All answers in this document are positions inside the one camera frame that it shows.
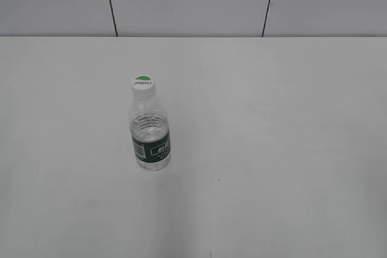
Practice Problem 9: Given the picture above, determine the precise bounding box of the white green bottle cap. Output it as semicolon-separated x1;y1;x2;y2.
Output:
131;76;156;97

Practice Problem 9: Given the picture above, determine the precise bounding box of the clear Cestbon water bottle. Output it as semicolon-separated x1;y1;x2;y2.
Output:
129;94;171;171

